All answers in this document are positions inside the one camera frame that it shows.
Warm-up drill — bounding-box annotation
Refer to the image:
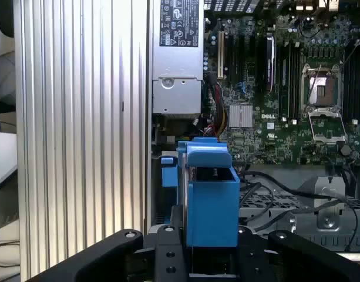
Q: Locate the CPU socket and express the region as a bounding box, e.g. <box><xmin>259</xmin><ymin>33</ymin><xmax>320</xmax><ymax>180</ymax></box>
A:
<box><xmin>302</xmin><ymin>62</ymin><xmax>344</xmax><ymax>109</ymax></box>

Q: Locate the grey PC case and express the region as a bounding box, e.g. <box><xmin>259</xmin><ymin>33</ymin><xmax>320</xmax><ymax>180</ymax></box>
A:
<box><xmin>144</xmin><ymin>0</ymin><xmax>360</xmax><ymax>282</ymax></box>

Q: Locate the green motherboard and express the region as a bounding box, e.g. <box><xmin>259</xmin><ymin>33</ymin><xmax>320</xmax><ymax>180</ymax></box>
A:
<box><xmin>203</xmin><ymin>0</ymin><xmax>360</xmax><ymax>166</ymax></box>

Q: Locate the white expansion slot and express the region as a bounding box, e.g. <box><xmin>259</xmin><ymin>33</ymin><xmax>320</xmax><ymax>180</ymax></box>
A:
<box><xmin>217</xmin><ymin>30</ymin><xmax>226</xmax><ymax>80</ymax></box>

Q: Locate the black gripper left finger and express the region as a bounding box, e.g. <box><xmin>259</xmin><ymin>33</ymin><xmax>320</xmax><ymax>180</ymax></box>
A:
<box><xmin>26</xmin><ymin>205</ymin><xmax>189</xmax><ymax>282</ymax></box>

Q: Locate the black expansion slot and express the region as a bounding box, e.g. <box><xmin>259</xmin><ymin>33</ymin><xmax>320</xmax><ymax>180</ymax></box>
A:
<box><xmin>226</xmin><ymin>34</ymin><xmax>237</xmax><ymax>85</ymax></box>
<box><xmin>238</xmin><ymin>34</ymin><xmax>247</xmax><ymax>85</ymax></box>

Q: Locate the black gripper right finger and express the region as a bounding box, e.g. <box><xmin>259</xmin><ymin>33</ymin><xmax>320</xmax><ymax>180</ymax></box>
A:
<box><xmin>237</xmin><ymin>224</ymin><xmax>360</xmax><ymax>282</ymax></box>

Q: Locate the silver power supply unit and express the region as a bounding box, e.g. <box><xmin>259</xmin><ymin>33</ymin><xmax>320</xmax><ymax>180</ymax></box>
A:
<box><xmin>152</xmin><ymin>0</ymin><xmax>204</xmax><ymax>116</ymax></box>

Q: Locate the black office chair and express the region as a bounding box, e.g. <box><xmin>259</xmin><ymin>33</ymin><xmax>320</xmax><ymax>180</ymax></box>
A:
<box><xmin>0</xmin><ymin>0</ymin><xmax>15</xmax><ymax>38</ymax></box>

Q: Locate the grey metal disk bay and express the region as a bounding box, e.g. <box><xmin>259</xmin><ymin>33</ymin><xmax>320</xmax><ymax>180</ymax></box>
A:
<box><xmin>240</xmin><ymin>175</ymin><xmax>360</xmax><ymax>254</ymax></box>

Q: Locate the thin metal locking lever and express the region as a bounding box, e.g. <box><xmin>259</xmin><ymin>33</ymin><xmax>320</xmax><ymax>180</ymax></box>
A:
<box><xmin>308</xmin><ymin>66</ymin><xmax>322</xmax><ymax>99</ymax></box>
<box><xmin>342</xmin><ymin>39</ymin><xmax>360</xmax><ymax>66</ymax></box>

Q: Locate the black disk wire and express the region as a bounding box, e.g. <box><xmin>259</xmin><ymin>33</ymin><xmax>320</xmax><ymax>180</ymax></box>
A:
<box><xmin>240</xmin><ymin>181</ymin><xmax>346</xmax><ymax>233</ymax></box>
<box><xmin>240</xmin><ymin>170</ymin><xmax>360</xmax><ymax>253</ymax></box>

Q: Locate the hard disk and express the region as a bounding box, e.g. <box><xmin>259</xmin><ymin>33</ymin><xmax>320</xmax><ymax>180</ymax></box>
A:
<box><xmin>161</xmin><ymin>137</ymin><xmax>241</xmax><ymax>278</ymax></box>

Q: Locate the silver finned heatsink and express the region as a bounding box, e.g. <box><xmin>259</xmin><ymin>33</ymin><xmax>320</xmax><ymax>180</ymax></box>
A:
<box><xmin>228</xmin><ymin>103</ymin><xmax>254</xmax><ymax>128</ymax></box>

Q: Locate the metal socket cover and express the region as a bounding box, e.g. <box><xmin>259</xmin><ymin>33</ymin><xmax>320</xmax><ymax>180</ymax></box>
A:
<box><xmin>308</xmin><ymin>107</ymin><xmax>348</xmax><ymax>145</ymax></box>

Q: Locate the coloured power wire bundle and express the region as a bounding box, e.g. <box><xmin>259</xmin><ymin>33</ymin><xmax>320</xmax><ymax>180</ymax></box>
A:
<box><xmin>204</xmin><ymin>81</ymin><xmax>228</xmax><ymax>139</ymax></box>

